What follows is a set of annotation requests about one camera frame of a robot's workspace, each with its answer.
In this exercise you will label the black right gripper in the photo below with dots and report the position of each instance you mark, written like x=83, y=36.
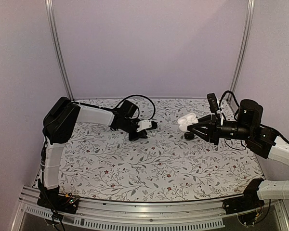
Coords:
x=212, y=128

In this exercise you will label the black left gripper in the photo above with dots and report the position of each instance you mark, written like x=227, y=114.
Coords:
x=132, y=137

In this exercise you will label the black earbuds charging case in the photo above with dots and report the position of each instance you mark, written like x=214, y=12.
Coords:
x=189, y=135

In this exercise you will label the white earbuds charging case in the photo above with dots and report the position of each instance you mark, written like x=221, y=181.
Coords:
x=187, y=120

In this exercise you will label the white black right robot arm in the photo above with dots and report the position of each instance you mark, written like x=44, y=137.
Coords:
x=262, y=140

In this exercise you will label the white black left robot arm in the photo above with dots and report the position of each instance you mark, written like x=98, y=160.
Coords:
x=59, y=123

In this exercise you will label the floral patterned table mat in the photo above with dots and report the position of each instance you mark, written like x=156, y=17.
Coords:
x=103, y=164

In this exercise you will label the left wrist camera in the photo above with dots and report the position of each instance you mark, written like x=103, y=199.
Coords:
x=146, y=125

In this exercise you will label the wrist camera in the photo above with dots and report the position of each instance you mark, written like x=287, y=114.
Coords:
x=215, y=108
x=146, y=125

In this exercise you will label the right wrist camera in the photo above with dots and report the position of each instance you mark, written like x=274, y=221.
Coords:
x=215, y=108

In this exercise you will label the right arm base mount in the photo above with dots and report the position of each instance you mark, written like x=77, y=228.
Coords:
x=249, y=200

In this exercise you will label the front aluminium frame rail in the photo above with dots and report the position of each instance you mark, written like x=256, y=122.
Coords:
x=104, y=215

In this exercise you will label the right aluminium corner post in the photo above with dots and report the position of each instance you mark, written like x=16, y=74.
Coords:
x=244, y=43

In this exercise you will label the aluminium corner post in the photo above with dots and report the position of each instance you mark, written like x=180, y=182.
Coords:
x=244, y=43
x=57, y=47

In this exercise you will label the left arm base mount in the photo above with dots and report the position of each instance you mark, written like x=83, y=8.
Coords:
x=52, y=199

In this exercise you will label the left aluminium corner post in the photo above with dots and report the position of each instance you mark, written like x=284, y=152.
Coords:
x=57, y=47

